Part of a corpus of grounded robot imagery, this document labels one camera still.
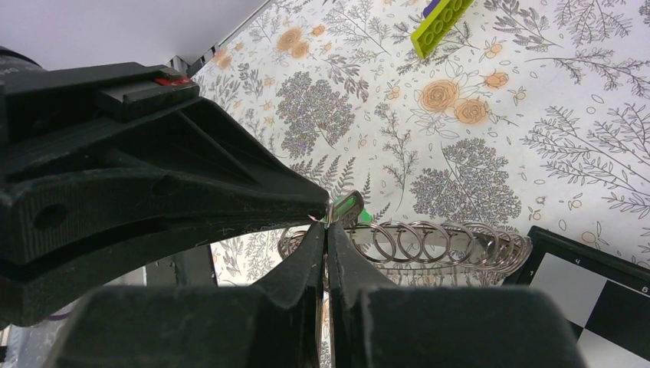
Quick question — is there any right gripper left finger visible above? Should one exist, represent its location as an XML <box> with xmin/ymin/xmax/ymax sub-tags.
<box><xmin>46</xmin><ymin>223</ymin><xmax>325</xmax><ymax>367</ymax></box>

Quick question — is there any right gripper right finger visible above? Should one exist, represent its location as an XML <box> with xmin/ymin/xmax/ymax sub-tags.
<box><xmin>327</xmin><ymin>224</ymin><xmax>585</xmax><ymax>367</ymax></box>

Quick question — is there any yellow and purple block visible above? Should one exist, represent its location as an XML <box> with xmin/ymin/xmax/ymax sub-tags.
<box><xmin>411</xmin><ymin>0</ymin><xmax>472</xmax><ymax>59</ymax></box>

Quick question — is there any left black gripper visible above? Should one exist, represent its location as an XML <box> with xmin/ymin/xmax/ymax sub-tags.
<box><xmin>1</xmin><ymin>48</ymin><xmax>328</xmax><ymax>327</ymax></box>

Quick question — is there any key with green tag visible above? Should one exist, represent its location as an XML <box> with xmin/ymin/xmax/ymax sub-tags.
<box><xmin>323</xmin><ymin>190</ymin><xmax>372</xmax><ymax>228</ymax></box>

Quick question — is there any black white checkerboard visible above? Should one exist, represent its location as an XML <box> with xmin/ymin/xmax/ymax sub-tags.
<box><xmin>504</xmin><ymin>226</ymin><xmax>649</xmax><ymax>367</ymax></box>

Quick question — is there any floral patterned mat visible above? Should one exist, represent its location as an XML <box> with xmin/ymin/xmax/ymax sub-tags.
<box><xmin>194</xmin><ymin>1</ymin><xmax>649</xmax><ymax>268</ymax></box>

